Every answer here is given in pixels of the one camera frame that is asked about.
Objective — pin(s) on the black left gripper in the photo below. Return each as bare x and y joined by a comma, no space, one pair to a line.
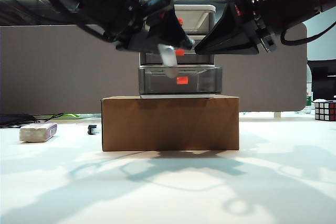
149,11

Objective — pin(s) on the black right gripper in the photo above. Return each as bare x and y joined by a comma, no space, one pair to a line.
249,3

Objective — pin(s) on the white earphone case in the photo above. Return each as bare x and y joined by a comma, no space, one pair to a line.
169,56

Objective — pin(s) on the brown cardboard box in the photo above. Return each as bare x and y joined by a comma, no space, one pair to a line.
170,124

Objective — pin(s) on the black monitor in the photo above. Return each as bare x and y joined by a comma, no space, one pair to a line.
323,82

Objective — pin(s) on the grey-brown partition panel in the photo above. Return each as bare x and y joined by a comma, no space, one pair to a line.
52,77

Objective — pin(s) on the clear tape roll dark dispenser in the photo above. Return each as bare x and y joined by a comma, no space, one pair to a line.
92,129

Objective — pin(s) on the green item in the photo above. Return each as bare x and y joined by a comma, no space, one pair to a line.
71,115

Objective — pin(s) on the rubik's cube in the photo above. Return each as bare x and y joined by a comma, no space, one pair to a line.
326,111

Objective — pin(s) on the purple printed tissue pack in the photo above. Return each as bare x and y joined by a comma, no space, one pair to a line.
36,132

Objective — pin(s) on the black flat bag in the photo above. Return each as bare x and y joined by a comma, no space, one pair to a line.
15,119

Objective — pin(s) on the white plastic drawer frame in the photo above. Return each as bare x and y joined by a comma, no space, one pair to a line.
194,7

